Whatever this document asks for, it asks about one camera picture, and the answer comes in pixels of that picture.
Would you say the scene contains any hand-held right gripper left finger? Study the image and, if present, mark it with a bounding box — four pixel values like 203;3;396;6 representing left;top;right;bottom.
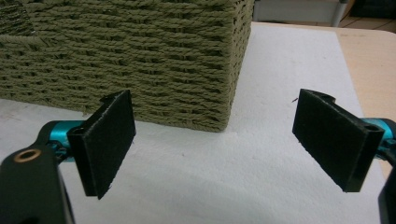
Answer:
66;89;137;201

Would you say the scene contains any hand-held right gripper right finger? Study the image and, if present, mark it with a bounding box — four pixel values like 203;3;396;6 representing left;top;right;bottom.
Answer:
292;88;386;193

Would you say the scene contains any green woven basket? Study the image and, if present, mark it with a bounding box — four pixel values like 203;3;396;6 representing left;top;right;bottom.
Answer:
0;0;256;133

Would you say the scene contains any light wooden table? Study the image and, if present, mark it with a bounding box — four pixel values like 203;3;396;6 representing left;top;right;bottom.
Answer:
251;21;396;181

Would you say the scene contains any white foam mat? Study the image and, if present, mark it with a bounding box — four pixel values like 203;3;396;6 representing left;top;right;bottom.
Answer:
0;22;387;224

